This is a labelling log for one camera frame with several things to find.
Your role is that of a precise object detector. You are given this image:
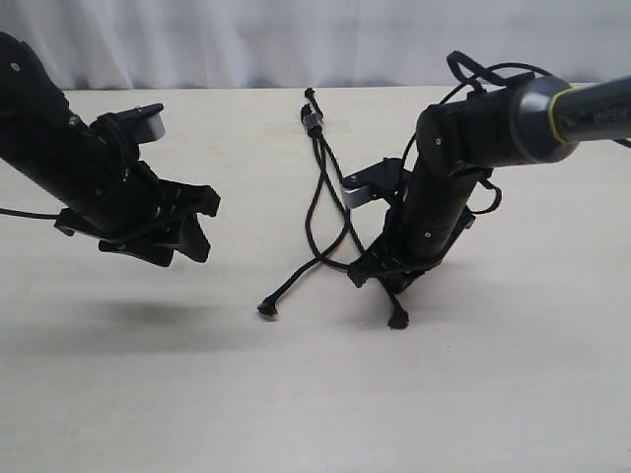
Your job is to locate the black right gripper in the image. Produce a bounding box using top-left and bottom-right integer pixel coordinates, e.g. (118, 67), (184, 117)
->
(347, 163), (486, 295)

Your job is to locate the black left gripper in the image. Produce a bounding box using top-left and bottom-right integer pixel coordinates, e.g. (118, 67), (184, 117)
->
(55, 123), (221, 267)

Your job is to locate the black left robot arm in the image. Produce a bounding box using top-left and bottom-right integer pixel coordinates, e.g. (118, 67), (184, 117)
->
(1, 34), (221, 267)

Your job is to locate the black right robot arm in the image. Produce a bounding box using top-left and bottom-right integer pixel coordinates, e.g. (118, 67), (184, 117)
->
(343, 76), (630, 293)

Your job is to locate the clear adhesive tape strip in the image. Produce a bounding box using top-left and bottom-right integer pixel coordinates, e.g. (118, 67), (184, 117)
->
(263, 120), (352, 136)

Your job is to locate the white backdrop curtain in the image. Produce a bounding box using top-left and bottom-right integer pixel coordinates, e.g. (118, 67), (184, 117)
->
(1, 1), (630, 90)

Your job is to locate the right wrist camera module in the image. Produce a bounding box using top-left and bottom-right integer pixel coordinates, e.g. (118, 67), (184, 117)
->
(341, 158), (410, 209)

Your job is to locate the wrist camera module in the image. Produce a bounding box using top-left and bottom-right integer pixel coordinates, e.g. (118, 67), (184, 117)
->
(341, 158), (410, 209)
(91, 102), (166, 145)

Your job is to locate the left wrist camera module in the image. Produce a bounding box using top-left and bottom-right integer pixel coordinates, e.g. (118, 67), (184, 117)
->
(91, 102), (166, 145)

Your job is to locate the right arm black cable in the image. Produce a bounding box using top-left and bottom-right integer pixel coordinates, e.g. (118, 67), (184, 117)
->
(393, 48), (631, 218)

